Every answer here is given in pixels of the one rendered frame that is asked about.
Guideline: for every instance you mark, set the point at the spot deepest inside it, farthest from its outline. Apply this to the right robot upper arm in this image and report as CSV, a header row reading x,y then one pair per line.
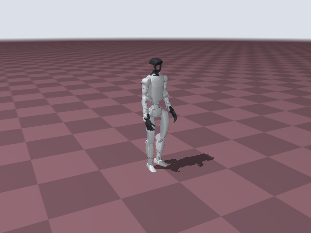
x,y
145,85

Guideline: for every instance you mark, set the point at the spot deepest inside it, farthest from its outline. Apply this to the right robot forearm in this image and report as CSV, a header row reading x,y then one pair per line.
x,y
144,107

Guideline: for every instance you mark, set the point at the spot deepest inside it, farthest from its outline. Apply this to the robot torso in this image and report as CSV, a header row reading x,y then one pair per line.
x,y
155,93

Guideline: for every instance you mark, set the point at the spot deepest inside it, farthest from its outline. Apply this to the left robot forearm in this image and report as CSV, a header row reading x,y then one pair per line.
x,y
167,102

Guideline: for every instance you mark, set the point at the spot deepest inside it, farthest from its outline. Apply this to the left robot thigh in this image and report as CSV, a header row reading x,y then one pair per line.
x,y
164,125

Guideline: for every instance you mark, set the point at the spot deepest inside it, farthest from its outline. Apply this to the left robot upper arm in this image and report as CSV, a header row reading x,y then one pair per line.
x,y
165,93

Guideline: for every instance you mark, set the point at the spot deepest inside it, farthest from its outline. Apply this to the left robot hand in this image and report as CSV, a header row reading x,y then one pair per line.
x,y
173,113

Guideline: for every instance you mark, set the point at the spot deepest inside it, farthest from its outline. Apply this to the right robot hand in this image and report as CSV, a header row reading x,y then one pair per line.
x,y
149,124

